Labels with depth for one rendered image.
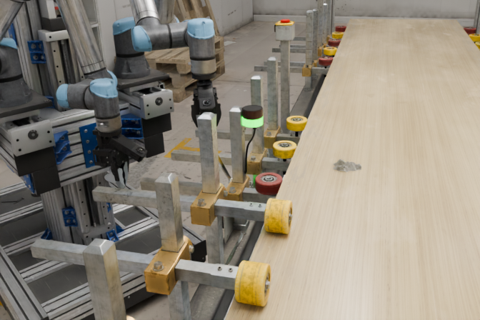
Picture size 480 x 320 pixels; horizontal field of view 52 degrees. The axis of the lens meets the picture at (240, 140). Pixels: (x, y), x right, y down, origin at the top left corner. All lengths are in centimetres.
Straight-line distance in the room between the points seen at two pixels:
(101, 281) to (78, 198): 147
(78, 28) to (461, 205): 122
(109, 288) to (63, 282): 153
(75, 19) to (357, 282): 112
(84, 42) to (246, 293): 99
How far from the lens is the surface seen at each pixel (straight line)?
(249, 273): 95
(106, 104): 150
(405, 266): 113
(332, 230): 122
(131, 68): 204
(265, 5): 969
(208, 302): 132
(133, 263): 105
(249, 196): 146
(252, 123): 138
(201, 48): 141
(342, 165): 151
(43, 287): 233
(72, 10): 164
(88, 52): 164
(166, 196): 97
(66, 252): 112
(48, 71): 208
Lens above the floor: 157
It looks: 23 degrees down
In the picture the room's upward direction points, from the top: 2 degrees counter-clockwise
